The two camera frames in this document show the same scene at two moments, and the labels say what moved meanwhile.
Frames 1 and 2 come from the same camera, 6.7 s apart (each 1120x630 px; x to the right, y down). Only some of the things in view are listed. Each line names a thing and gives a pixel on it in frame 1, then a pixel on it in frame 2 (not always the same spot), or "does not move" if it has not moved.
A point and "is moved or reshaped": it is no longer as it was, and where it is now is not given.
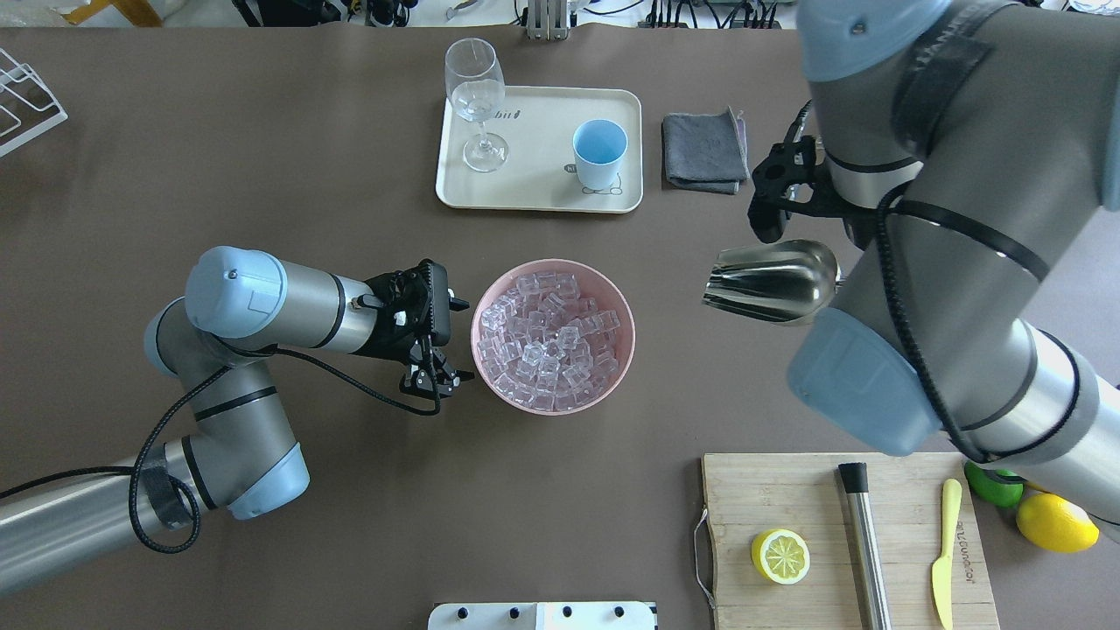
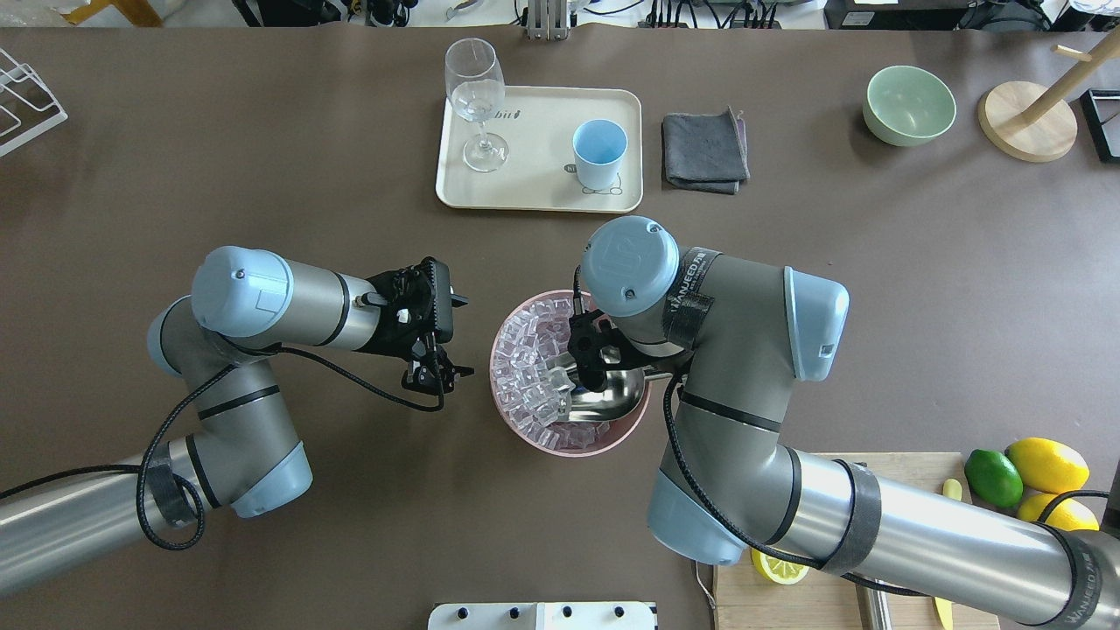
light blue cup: [599, 146] does not move
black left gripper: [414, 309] does not move
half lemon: [780, 556] does not move
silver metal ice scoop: [779, 282] is moved or reshaped
